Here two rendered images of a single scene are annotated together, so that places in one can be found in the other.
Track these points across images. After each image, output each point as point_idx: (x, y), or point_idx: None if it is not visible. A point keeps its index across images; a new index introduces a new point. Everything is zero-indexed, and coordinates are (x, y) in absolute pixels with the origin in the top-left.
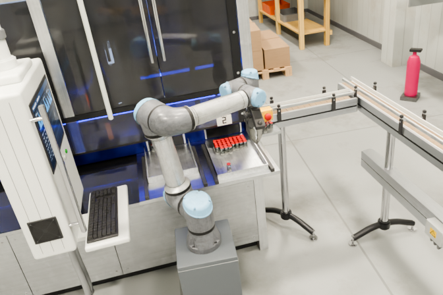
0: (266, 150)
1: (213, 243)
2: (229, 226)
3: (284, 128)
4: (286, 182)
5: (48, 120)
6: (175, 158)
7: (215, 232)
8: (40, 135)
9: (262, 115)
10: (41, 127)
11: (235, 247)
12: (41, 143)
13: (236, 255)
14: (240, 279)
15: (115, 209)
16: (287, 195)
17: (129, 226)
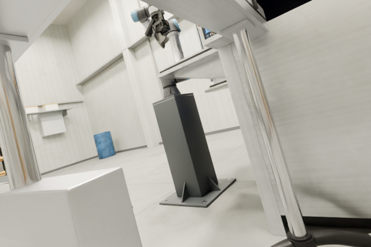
0: (186, 61)
1: (163, 96)
2: (168, 97)
3: (233, 38)
4: (268, 155)
5: (195, 29)
6: (171, 49)
7: (163, 91)
8: (203, 36)
9: (148, 26)
10: (207, 32)
11: (156, 101)
12: (203, 38)
13: (152, 103)
14: (156, 118)
15: (226, 80)
16: (278, 191)
17: (212, 88)
